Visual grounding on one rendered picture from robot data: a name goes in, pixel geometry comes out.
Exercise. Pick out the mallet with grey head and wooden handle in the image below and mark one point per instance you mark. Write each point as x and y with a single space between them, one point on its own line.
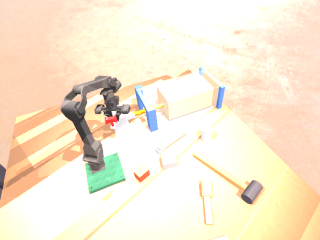
251 191

